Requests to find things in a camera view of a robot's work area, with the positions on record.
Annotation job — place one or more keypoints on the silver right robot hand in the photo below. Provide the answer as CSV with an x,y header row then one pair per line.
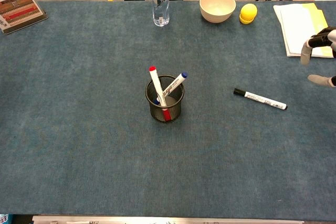
x,y
319,41

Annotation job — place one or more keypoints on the black whiteboard marker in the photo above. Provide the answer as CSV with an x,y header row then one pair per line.
x,y
260,98

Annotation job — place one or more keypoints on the blue whiteboard marker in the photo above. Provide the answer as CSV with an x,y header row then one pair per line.
x,y
176,81

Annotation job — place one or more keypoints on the red whiteboard marker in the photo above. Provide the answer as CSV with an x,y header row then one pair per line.
x,y
157,82

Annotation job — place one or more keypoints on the black mesh pen holder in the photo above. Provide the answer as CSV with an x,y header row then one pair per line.
x,y
175,113

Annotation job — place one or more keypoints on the yellow-green folder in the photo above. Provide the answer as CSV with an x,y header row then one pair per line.
x,y
319,16

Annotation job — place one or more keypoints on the white paper stack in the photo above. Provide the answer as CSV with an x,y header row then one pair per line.
x,y
296,24

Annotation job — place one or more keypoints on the yellow egg-shaped toy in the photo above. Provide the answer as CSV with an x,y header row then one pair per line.
x,y
248,12

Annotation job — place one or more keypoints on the cream bowl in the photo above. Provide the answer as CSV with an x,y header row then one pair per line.
x,y
217,11

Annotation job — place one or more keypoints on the blue-grey felt table mat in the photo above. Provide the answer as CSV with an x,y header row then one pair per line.
x,y
168,161

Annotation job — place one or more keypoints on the colourful box at corner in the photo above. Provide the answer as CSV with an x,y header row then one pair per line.
x,y
21,11

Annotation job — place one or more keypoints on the blue printed packet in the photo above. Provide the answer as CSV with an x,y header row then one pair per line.
x,y
5,219

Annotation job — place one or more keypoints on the aluminium rail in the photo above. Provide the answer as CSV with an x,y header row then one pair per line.
x,y
168,219

